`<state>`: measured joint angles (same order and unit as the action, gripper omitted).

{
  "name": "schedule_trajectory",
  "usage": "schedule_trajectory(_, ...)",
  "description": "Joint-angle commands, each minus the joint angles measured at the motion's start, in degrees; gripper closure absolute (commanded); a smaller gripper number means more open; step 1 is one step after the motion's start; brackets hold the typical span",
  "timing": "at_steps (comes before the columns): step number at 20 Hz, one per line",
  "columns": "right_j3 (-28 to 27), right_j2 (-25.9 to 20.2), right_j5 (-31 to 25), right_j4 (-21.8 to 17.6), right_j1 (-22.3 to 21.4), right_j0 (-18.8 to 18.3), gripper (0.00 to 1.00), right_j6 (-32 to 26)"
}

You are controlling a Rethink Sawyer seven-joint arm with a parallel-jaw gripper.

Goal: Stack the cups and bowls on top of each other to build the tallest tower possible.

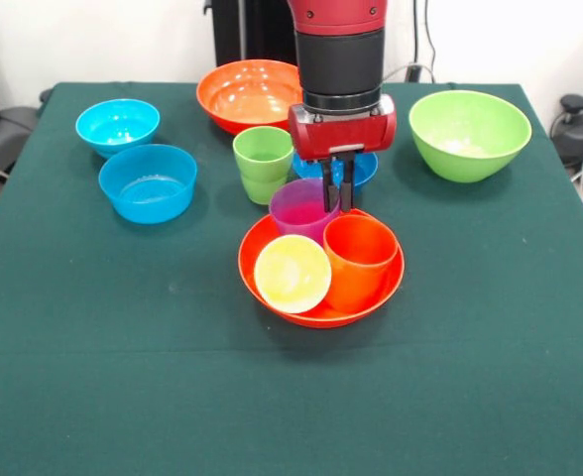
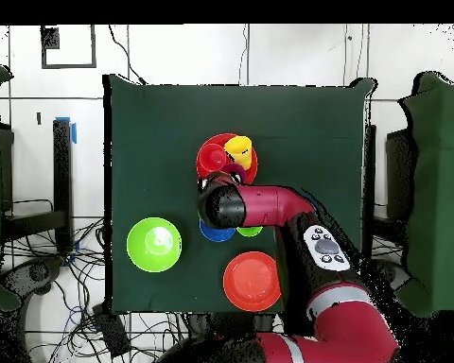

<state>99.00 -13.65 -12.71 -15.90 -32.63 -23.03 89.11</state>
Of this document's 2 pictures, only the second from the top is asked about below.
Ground orange plastic bowl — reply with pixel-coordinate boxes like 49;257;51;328
222;251;284;313
195;132;259;186

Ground dark blue plastic bowl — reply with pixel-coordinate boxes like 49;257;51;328
199;218;236;243

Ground orange plastic cup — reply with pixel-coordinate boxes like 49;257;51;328
196;143;228;172

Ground black square frame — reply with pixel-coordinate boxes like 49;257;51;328
40;24;97;70

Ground black cable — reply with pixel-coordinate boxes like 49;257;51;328
107;24;148;85

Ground black metal post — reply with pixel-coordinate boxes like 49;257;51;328
363;123;378;259
52;117;75;253

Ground green plastic cup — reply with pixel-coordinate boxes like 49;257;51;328
236;225;265;238

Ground black power brick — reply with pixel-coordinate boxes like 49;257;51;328
92;303;132;358

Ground green plastic bowl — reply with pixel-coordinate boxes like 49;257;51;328
126;216;183;274

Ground tangled floor cables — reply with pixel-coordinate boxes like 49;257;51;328
3;216;190;363

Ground dark green tablecloth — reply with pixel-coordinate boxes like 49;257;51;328
102;73;377;317

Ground yellow plastic cup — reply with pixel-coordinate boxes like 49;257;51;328
223;134;254;170

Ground blue tape strip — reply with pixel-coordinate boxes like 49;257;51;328
55;115;78;146

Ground purple plastic cup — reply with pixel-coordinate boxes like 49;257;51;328
219;162;248;186

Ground grey pedestal foot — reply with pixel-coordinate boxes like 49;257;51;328
0;255;66;297
377;259;414;300

